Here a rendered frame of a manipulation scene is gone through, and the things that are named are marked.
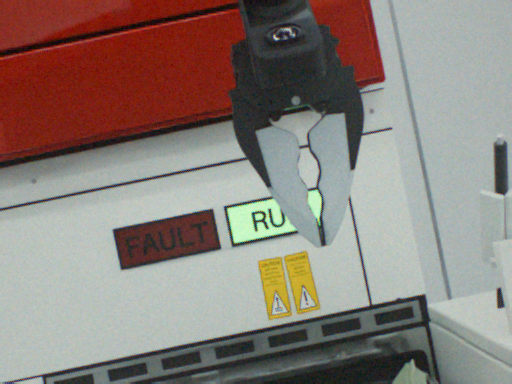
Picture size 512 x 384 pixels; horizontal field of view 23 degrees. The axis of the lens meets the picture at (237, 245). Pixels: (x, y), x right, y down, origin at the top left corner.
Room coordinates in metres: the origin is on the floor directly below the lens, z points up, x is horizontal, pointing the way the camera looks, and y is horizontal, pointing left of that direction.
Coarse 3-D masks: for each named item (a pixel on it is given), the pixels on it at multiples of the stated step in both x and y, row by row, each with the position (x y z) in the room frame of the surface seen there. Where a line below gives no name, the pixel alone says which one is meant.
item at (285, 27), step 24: (240, 0) 0.87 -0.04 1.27; (264, 0) 0.86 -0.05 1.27; (288, 0) 0.86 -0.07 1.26; (264, 24) 0.83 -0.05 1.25; (288, 24) 0.82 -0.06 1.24; (312, 24) 0.82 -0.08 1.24; (264, 48) 0.80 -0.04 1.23; (288, 48) 0.80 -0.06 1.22; (312, 48) 0.80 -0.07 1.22; (264, 72) 0.80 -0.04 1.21; (288, 72) 0.80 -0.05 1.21; (312, 72) 0.81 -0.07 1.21
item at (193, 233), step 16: (160, 224) 1.47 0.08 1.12; (176, 224) 1.47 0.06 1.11; (192, 224) 1.47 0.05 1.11; (208, 224) 1.47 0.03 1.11; (128, 240) 1.47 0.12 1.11; (144, 240) 1.47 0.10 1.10; (160, 240) 1.47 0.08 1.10; (176, 240) 1.47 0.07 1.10; (192, 240) 1.47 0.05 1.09; (208, 240) 1.47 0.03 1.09; (128, 256) 1.47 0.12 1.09; (144, 256) 1.47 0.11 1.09; (160, 256) 1.47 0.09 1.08
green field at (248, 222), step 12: (312, 192) 1.47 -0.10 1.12; (252, 204) 1.47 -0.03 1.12; (264, 204) 1.47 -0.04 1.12; (276, 204) 1.47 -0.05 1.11; (312, 204) 1.47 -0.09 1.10; (240, 216) 1.47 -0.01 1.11; (252, 216) 1.47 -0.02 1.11; (264, 216) 1.47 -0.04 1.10; (276, 216) 1.47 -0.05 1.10; (240, 228) 1.47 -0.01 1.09; (252, 228) 1.47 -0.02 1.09; (264, 228) 1.47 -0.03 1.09; (276, 228) 1.47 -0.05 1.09; (288, 228) 1.47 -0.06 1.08; (240, 240) 1.47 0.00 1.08
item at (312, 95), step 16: (320, 32) 0.89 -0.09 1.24; (240, 48) 0.89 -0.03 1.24; (240, 64) 0.88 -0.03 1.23; (336, 64) 0.88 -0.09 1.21; (240, 80) 0.88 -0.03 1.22; (320, 80) 0.88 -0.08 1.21; (336, 80) 0.88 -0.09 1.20; (256, 96) 0.88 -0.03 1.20; (272, 96) 0.88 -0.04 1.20; (288, 96) 0.88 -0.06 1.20; (304, 96) 0.88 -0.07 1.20; (320, 96) 0.88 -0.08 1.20; (272, 112) 0.89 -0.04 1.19; (288, 112) 0.94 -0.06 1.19; (320, 112) 0.89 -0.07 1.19
